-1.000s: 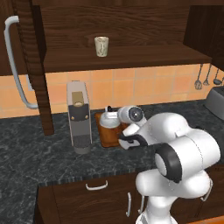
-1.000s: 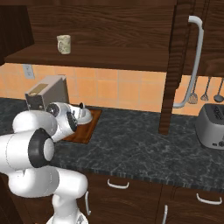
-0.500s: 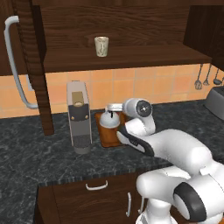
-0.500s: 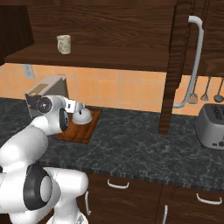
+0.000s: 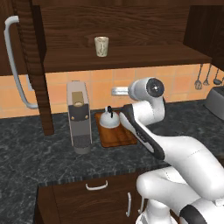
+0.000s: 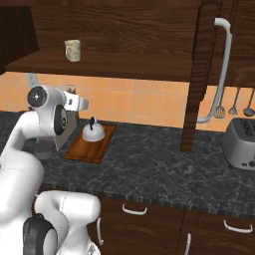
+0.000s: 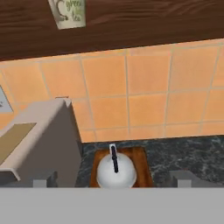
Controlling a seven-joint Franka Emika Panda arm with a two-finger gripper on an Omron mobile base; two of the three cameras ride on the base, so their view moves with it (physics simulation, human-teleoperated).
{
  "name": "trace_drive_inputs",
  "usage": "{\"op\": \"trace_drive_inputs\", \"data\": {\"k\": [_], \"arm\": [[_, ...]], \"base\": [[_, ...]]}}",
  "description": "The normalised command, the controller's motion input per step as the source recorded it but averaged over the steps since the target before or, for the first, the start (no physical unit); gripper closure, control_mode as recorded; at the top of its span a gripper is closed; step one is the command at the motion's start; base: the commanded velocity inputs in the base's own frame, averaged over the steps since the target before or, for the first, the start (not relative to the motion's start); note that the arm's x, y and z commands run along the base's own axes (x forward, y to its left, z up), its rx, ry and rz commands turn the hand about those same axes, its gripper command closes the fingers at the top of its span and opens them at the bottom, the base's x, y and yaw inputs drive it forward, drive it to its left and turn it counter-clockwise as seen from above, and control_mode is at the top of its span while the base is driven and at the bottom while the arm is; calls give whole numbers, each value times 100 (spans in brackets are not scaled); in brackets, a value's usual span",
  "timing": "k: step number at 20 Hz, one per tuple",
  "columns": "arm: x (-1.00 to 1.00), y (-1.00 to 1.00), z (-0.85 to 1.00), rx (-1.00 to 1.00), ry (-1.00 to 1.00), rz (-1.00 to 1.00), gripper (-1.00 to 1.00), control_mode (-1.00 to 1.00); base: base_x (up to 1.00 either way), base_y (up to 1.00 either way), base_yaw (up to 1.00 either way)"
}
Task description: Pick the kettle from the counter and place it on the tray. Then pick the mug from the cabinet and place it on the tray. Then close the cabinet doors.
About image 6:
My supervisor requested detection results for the white cupboard door handle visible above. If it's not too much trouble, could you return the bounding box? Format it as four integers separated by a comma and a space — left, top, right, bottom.
184, 232, 192, 255
96, 216, 105, 247

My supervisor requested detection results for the dark wood cupboard door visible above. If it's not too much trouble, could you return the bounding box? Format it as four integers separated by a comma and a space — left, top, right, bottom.
180, 228, 255, 255
87, 213, 183, 255

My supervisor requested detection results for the brown wooden tray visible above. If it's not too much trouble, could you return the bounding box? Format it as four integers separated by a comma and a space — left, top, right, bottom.
63, 123, 118, 164

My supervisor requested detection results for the grey hanging ladle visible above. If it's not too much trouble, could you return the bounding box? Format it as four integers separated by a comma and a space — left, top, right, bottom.
242, 87, 255, 118

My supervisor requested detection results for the grey hanging spoon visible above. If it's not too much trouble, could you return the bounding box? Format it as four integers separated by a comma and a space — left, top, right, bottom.
227, 87, 241, 116

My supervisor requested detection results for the dark wood cabinet door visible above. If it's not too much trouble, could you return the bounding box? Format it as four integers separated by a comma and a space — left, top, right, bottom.
0, 5, 41, 76
180, 0, 217, 154

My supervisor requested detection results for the silver toaster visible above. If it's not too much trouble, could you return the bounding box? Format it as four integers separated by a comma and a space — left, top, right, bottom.
221, 117, 255, 171

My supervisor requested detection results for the white long door handle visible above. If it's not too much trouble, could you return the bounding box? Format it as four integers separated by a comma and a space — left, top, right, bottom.
196, 17, 232, 125

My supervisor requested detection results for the white drawer handle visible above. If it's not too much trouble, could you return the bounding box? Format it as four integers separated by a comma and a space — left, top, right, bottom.
122, 203, 148, 216
222, 219, 254, 234

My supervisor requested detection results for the dark wood drawer front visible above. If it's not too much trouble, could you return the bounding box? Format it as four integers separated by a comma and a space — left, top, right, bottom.
194, 211, 255, 247
99, 194, 186, 234

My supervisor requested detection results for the beige patterned mug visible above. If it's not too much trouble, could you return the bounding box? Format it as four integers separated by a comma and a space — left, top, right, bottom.
64, 39, 82, 63

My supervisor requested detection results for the white kettle with black handle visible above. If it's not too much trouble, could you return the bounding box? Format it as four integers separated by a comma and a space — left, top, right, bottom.
82, 117, 107, 143

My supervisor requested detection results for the grey slotted spatula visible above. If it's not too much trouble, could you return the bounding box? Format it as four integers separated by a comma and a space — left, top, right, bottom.
213, 87, 227, 120

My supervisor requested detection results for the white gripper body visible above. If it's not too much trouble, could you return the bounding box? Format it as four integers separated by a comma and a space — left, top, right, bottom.
78, 98, 91, 112

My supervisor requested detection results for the white wall outlet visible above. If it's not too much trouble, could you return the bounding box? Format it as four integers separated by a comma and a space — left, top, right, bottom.
25, 72, 39, 89

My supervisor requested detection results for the dark wood wall cabinet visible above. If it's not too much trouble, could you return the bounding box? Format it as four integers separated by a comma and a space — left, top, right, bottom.
207, 0, 255, 90
0, 0, 213, 83

